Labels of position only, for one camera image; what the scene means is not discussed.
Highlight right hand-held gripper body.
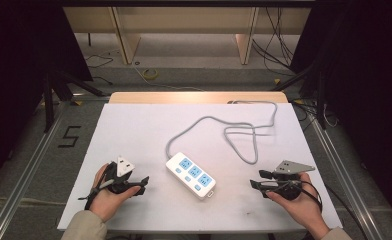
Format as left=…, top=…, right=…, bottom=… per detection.
left=267, top=160, right=317, bottom=202

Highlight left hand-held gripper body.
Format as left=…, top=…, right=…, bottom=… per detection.
left=101, top=155, right=136, bottom=196

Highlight person's left hand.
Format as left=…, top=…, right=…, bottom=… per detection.
left=89, top=162, right=142, bottom=224

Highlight person's right hand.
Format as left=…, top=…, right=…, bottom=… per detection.
left=265, top=171, right=332, bottom=240

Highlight white board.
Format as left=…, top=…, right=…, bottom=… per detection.
left=56, top=102, right=344, bottom=234

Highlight white power strip blue sockets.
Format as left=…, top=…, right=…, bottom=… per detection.
left=165, top=151, right=218, bottom=201

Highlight wooden table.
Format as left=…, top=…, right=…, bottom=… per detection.
left=108, top=91, right=289, bottom=105

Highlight black metal stand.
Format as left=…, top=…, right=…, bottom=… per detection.
left=41, top=69, right=107, bottom=134
left=269, top=62, right=329, bottom=130

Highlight yellow tape roll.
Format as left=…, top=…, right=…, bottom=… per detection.
left=141, top=68, right=159, bottom=81

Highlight dark curtain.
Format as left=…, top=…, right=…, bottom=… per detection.
left=0, top=0, right=94, bottom=194
left=288, top=0, right=392, bottom=231

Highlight wooden shelf unit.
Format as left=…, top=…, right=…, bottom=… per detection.
left=63, top=6, right=312, bottom=66

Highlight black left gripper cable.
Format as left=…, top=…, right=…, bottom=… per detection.
left=77, top=162, right=116, bottom=211

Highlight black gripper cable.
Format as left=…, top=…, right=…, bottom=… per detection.
left=77, top=162, right=116, bottom=211
left=266, top=178, right=369, bottom=240

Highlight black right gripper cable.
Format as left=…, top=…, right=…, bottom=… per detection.
left=266, top=178, right=369, bottom=240

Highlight aluminium floor rail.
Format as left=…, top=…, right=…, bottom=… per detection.
left=0, top=99, right=72, bottom=240
left=306, top=114, right=386, bottom=240

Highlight grey power strip cable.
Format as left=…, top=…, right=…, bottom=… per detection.
left=165, top=99, right=279, bottom=166

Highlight white floor cable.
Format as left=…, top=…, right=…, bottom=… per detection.
left=132, top=63, right=206, bottom=92

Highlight thin black floor cable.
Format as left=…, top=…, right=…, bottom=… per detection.
left=84, top=53, right=115, bottom=86

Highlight bundle of black cables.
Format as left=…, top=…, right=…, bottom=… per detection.
left=251, top=7, right=299, bottom=73

